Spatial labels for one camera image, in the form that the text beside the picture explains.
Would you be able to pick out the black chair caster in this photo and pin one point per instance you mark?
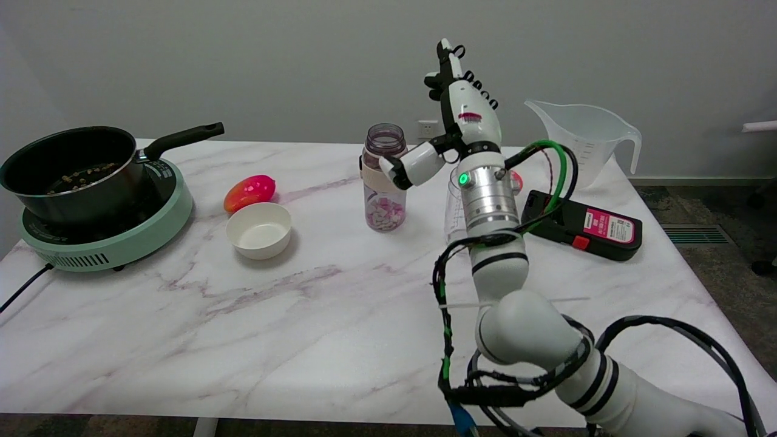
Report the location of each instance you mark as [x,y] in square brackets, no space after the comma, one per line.
[765,267]

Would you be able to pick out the green induction cooker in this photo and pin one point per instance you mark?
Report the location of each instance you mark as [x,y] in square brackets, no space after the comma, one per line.
[139,243]

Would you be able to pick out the white bowl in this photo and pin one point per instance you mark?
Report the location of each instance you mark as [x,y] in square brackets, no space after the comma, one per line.
[258,233]

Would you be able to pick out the red orange mango fruit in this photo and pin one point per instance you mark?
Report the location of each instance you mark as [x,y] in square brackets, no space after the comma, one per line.
[249,191]

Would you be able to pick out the pink round coaster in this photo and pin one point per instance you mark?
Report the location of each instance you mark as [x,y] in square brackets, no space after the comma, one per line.
[517,182]

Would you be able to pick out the clear bottle with beige sleeve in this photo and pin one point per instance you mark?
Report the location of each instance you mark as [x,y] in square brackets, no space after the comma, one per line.
[382,209]

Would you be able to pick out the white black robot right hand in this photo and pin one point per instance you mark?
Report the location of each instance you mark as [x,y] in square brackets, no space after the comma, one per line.
[476,121]

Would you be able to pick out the white wall socket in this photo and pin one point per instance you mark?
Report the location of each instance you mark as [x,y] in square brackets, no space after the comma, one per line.
[427,129]

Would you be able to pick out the large translucent measuring jug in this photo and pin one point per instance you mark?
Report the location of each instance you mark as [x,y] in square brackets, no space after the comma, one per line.
[570,152]

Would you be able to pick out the white table leg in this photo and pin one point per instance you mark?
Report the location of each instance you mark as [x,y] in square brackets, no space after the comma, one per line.
[205,428]

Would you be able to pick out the black device with pink label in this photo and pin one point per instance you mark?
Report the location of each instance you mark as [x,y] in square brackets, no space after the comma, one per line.
[607,227]

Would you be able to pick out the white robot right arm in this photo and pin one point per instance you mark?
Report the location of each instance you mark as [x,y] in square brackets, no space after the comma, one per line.
[522,328]

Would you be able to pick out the small clear measuring cup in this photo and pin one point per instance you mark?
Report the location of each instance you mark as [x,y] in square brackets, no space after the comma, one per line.
[454,212]

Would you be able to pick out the white bar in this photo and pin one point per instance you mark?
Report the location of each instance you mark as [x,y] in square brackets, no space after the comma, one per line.
[762,126]

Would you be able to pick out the floor vent grille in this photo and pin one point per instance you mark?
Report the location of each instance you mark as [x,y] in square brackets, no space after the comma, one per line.
[695,234]

